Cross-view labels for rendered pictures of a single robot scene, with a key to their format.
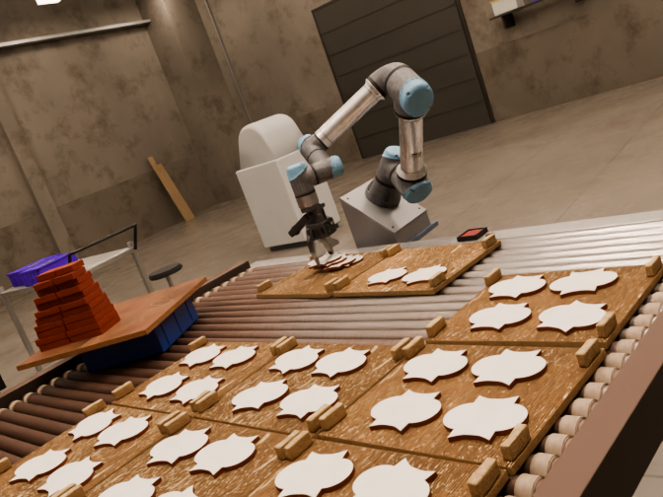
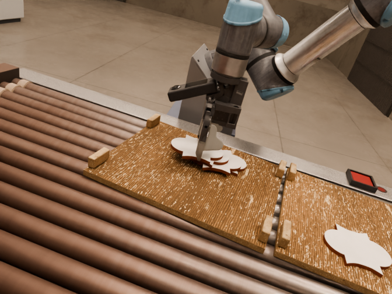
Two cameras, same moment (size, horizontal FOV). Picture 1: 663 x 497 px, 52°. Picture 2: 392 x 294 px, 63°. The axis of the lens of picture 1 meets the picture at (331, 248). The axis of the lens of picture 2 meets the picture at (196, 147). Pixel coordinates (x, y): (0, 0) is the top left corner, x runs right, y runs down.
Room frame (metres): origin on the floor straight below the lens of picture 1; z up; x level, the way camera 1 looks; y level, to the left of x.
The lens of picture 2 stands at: (1.80, 0.49, 1.35)
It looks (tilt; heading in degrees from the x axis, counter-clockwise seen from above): 28 degrees down; 322
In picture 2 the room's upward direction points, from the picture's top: 15 degrees clockwise
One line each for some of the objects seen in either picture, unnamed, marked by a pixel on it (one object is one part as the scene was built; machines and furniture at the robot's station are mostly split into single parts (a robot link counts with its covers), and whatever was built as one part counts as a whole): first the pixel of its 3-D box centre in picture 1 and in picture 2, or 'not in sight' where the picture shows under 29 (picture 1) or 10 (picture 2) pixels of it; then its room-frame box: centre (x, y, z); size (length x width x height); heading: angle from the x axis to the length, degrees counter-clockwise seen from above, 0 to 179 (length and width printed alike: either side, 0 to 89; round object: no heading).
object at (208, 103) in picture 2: (317, 221); (223, 98); (2.34, 0.01, 1.11); 0.09 x 0.08 x 0.12; 55
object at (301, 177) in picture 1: (301, 178); (240, 28); (2.35, 0.02, 1.27); 0.09 x 0.08 x 0.11; 103
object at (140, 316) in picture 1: (118, 320); not in sight; (2.32, 0.79, 1.03); 0.50 x 0.50 x 0.02; 74
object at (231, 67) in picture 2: (308, 200); (228, 64); (2.35, 0.02, 1.19); 0.08 x 0.08 x 0.05
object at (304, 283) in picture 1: (326, 274); (196, 171); (2.32, 0.05, 0.93); 0.41 x 0.35 x 0.02; 38
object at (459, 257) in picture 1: (414, 268); (370, 237); (1.99, -0.22, 0.93); 0.41 x 0.35 x 0.02; 40
